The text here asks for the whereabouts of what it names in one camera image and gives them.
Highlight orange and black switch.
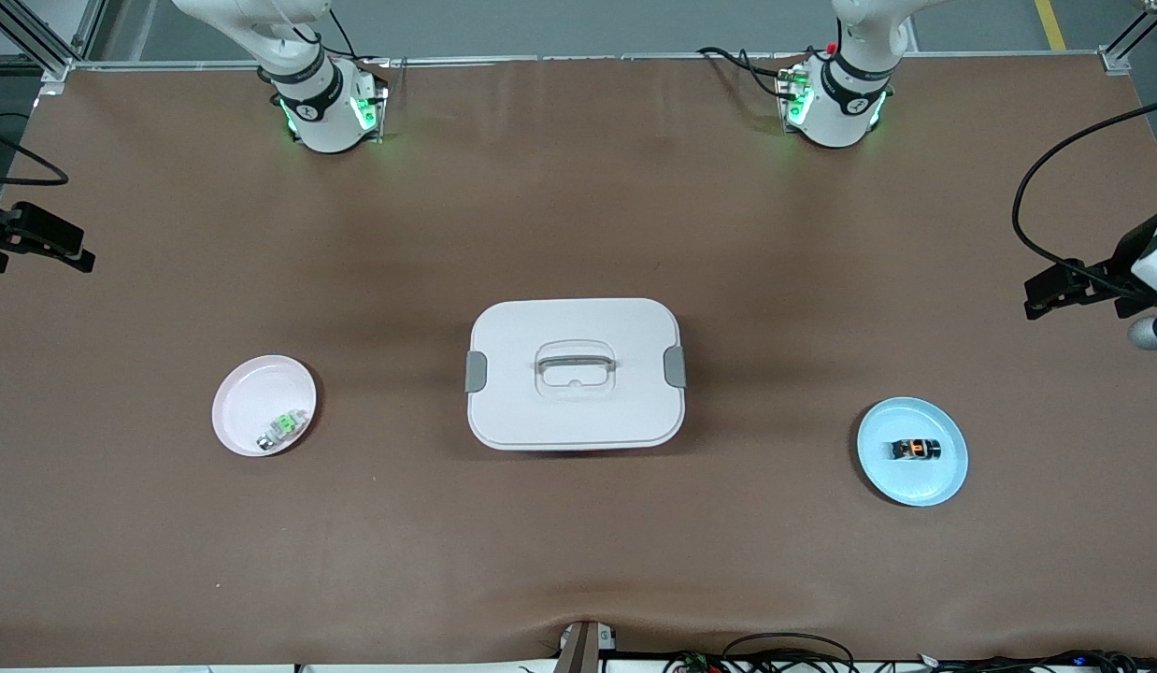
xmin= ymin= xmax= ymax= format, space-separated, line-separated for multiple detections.
xmin=884 ymin=436 xmax=945 ymax=465

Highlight brown camera mount post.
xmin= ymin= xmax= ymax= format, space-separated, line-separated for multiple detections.
xmin=553 ymin=620 xmax=619 ymax=673

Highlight pink round plate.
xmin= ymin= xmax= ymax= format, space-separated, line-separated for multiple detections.
xmin=211 ymin=354 xmax=319 ymax=458

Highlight aluminium corner frame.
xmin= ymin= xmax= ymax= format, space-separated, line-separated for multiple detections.
xmin=1097 ymin=0 xmax=1157 ymax=76
xmin=0 ymin=0 xmax=107 ymax=87

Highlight white lidded storage box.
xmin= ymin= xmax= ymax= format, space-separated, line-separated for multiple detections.
xmin=464 ymin=297 xmax=689 ymax=452

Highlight black base power cables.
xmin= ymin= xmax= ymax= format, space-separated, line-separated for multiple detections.
xmin=696 ymin=45 xmax=804 ymax=99
xmin=298 ymin=7 xmax=393 ymax=68

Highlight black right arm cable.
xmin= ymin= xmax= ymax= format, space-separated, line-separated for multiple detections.
xmin=0 ymin=114 xmax=71 ymax=186

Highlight green and clear switch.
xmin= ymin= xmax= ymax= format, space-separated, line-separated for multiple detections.
xmin=255 ymin=408 xmax=311 ymax=453

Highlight light blue round plate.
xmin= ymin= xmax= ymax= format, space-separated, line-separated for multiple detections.
xmin=856 ymin=396 xmax=970 ymax=508

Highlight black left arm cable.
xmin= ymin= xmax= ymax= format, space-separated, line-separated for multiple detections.
xmin=1011 ymin=97 xmax=1157 ymax=286

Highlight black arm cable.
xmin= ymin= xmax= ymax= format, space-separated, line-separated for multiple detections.
xmin=1011 ymin=97 xmax=1157 ymax=286
xmin=0 ymin=114 xmax=71 ymax=186

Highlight looped black cable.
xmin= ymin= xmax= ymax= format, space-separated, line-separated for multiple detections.
xmin=721 ymin=632 xmax=856 ymax=673

